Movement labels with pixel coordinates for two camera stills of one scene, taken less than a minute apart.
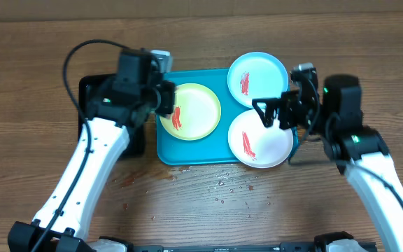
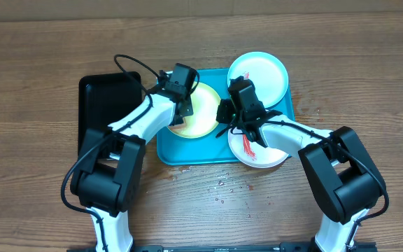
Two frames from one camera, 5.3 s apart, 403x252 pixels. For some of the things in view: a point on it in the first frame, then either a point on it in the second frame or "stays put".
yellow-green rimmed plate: x=196 y=114 stays put
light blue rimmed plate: x=257 y=75 stays put
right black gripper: x=286 y=106 → x=230 y=108
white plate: x=256 y=145 stays put
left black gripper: x=168 y=96 → x=189 y=110
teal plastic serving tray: x=213 y=150 stays put
